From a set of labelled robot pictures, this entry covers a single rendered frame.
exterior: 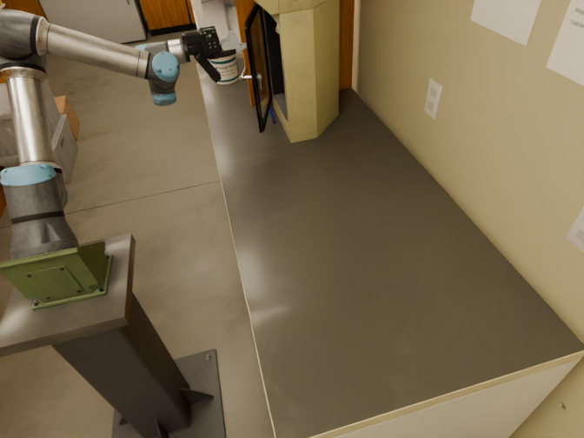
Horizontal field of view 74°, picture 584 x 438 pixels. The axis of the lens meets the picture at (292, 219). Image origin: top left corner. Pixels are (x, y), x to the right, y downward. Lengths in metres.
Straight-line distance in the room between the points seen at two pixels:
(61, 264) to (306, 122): 0.95
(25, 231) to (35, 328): 0.25
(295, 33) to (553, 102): 0.79
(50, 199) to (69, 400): 1.30
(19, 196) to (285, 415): 0.80
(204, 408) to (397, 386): 1.19
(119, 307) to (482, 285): 0.94
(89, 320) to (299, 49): 1.04
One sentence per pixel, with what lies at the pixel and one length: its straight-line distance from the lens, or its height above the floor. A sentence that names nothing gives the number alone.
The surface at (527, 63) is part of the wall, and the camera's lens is 1.06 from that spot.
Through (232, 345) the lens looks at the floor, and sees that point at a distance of 2.06.
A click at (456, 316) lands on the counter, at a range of 1.02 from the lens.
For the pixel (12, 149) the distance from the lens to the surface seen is 3.49.
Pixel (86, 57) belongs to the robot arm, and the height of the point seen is 1.41.
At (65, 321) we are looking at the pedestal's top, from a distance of 1.18.
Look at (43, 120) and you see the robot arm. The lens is 1.34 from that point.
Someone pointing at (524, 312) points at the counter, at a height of 0.94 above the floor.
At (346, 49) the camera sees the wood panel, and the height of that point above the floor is 1.12.
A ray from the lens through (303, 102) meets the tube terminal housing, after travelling 1.49.
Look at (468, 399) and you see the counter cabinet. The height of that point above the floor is 0.87.
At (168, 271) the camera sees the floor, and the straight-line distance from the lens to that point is 2.46.
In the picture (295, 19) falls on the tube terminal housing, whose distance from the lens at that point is 1.38.
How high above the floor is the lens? 1.76
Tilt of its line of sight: 43 degrees down
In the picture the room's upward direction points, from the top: 6 degrees counter-clockwise
